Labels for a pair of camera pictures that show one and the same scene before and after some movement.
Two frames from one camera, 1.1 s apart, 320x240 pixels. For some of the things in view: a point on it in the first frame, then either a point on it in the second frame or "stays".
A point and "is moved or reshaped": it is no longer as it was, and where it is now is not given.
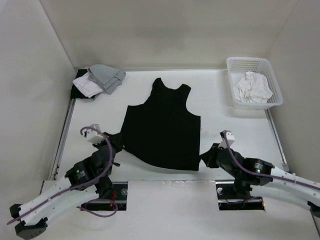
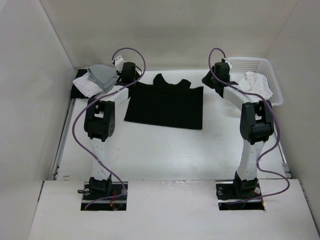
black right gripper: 208,156 -> 206,79
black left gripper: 99,144 -> 119,73
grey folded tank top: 108,77 stays
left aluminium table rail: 54,173 stays
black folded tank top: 76,92 stays
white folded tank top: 87,87 stays
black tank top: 161,131 is moved or reshaped
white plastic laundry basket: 253,86 stays
